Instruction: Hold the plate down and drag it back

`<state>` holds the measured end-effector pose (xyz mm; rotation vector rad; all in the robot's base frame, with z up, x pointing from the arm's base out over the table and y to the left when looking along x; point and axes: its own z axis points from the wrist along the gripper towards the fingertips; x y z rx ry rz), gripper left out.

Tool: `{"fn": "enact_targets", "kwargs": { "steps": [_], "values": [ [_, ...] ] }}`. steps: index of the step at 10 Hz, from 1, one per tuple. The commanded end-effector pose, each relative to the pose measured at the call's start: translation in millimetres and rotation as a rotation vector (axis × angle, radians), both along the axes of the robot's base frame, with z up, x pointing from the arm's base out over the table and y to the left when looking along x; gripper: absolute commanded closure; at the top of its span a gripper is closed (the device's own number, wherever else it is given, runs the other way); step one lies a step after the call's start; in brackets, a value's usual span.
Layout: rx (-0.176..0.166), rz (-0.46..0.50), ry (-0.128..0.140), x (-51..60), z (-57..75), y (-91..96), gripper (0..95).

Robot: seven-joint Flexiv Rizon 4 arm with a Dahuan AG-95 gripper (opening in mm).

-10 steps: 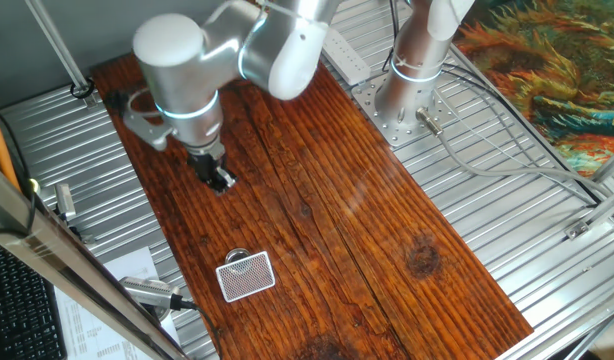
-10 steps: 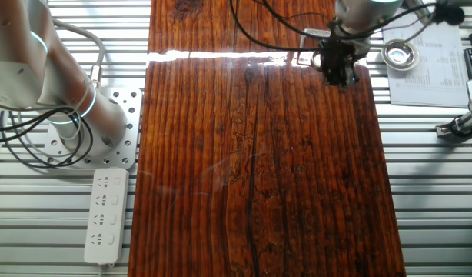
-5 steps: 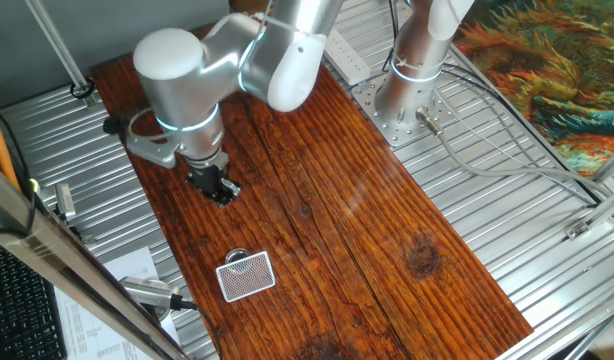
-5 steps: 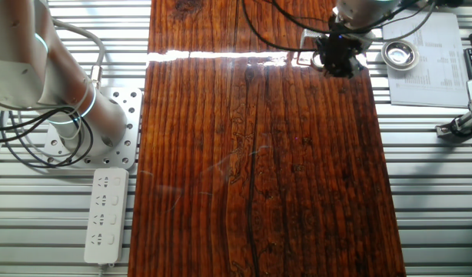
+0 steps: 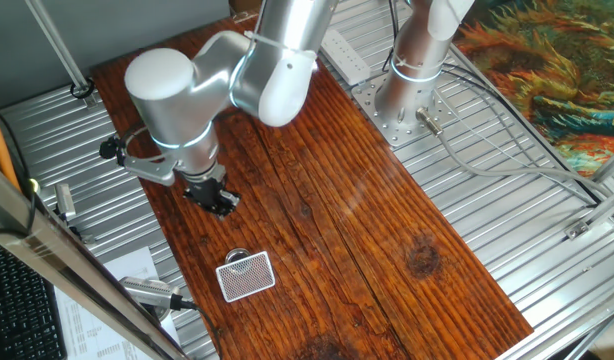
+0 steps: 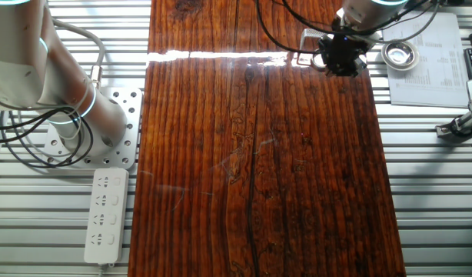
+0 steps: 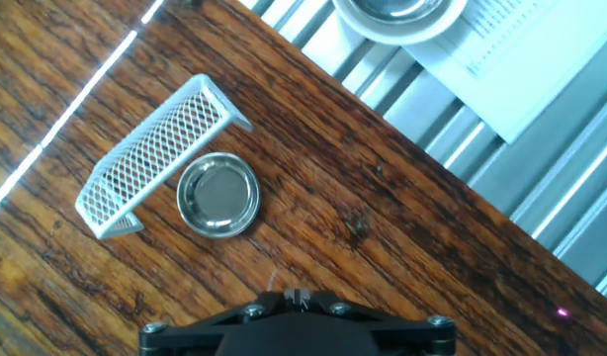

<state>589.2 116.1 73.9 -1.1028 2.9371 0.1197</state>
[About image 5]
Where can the silver camera with black plug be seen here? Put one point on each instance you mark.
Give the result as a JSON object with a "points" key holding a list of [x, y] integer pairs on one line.
{"points": [[147, 292]]}

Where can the aluminium frame strut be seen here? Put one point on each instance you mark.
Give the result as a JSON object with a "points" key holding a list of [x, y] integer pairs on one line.
{"points": [[612, 165], [599, 215]]}

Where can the wood grain table mat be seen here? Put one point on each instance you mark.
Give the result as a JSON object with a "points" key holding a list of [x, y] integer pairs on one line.
{"points": [[337, 210]]}

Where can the aluminium frame rail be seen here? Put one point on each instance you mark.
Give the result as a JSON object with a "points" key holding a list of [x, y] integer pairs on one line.
{"points": [[562, 335]]}

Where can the printed paper sheet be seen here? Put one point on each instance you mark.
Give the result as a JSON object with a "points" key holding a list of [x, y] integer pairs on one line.
{"points": [[87, 330]]}

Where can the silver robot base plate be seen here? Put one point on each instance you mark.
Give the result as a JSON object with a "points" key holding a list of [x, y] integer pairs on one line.
{"points": [[412, 132]]}

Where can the aluminium frame post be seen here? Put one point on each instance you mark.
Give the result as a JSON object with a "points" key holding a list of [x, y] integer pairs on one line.
{"points": [[57, 47]]}

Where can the shiny steel beam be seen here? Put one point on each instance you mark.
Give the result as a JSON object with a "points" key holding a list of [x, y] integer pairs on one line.
{"points": [[62, 255]]}

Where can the white power strip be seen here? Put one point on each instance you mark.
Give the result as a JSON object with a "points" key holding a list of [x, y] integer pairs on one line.
{"points": [[347, 62]]}

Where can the black keyboard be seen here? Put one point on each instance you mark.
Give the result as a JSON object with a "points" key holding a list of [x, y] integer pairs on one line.
{"points": [[22, 315]]}

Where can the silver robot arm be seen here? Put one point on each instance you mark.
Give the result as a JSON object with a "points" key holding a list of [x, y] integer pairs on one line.
{"points": [[177, 110]]}

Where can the colourful painted cloth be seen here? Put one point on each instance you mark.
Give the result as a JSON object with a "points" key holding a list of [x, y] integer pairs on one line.
{"points": [[547, 65]]}

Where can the wrist camera with grey bracket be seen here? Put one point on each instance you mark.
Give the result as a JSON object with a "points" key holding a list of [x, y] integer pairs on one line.
{"points": [[152, 170]]}

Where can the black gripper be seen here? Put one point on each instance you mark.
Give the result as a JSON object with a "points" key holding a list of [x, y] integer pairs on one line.
{"points": [[204, 187]]}

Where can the brown cardboard box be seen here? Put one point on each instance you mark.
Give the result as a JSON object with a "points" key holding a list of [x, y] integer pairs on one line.
{"points": [[244, 5]]}

